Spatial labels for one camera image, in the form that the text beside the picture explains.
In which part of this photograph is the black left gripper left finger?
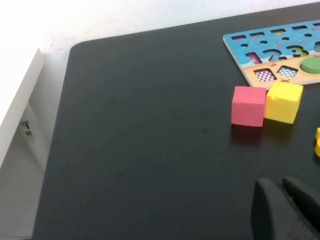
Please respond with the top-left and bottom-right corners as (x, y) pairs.
(250, 177), (316, 240)

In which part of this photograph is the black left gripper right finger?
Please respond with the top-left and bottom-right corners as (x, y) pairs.
(282, 176), (320, 240)

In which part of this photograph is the yellow number six piece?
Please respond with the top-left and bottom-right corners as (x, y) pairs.
(313, 126), (320, 158)

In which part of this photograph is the green circle piece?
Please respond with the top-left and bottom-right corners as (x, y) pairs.
(299, 57), (320, 75)

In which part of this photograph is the colourful wooden puzzle board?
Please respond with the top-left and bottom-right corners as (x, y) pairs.
(222, 19), (320, 91)

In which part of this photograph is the yellow cube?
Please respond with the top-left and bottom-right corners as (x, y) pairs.
(263, 80), (304, 125)

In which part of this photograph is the pink red cube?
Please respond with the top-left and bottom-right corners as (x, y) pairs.
(230, 85), (267, 128)

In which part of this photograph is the small dark cabinet label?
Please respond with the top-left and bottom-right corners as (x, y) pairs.
(21, 119), (35, 139)

